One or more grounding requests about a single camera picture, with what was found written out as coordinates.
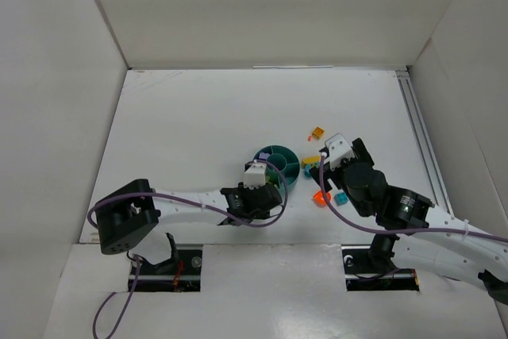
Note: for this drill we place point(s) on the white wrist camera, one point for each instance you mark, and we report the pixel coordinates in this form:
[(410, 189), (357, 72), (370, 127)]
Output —
[(255, 175), (337, 149)]

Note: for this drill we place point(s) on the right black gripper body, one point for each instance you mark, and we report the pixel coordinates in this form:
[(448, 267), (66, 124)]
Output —
[(331, 175)]

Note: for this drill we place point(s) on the teal small lego brick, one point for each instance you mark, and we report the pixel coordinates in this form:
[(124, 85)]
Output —
[(340, 198)]

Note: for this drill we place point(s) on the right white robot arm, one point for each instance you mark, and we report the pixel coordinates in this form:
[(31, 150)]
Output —
[(411, 231)]

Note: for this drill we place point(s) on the yellow lego piece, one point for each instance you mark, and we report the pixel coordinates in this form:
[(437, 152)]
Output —
[(310, 161)]

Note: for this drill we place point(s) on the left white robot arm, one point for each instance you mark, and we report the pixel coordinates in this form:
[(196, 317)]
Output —
[(129, 216)]

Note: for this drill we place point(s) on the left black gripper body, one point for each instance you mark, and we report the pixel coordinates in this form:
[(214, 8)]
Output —
[(268, 194)]

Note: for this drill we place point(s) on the orange round lego piece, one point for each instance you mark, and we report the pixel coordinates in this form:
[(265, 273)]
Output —
[(321, 199)]

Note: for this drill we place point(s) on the teal round divided container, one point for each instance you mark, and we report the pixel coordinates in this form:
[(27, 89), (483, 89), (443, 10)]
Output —
[(286, 162)]

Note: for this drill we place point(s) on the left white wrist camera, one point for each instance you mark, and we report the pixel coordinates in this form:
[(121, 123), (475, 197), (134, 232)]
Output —
[(255, 175)]

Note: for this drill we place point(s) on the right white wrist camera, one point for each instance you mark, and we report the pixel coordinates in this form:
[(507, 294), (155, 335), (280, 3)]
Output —
[(337, 149)]

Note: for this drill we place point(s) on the amber transparent lego brick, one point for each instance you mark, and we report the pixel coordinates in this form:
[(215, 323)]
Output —
[(318, 133)]

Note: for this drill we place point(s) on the aluminium rail right edge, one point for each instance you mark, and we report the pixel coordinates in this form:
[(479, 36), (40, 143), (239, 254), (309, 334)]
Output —
[(432, 170)]

